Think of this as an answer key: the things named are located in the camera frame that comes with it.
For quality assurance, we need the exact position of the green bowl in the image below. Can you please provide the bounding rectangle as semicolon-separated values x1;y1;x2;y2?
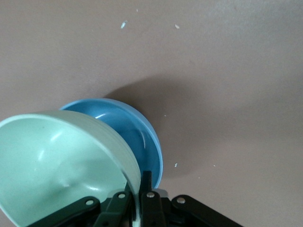
0;110;142;227

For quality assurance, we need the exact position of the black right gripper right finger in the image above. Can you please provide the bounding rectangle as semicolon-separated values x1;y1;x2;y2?
139;170;244;227

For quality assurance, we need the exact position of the blue bowl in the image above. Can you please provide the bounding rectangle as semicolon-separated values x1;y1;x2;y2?
59;98;163;189

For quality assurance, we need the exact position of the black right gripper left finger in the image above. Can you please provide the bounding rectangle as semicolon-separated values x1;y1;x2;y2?
28;181;140;227

